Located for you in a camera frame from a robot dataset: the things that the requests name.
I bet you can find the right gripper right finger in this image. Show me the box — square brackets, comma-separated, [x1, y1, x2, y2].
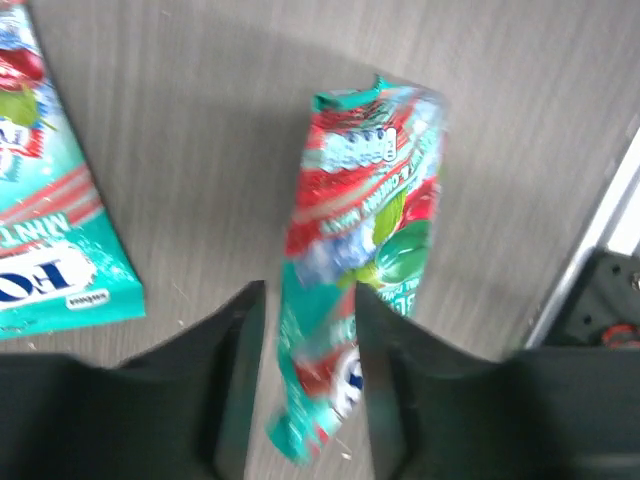
[355, 284, 639, 479]

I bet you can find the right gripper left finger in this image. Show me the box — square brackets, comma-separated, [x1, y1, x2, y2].
[1, 281, 266, 479]

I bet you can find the green snack packet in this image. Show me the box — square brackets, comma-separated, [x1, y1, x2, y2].
[1, 1, 145, 339]

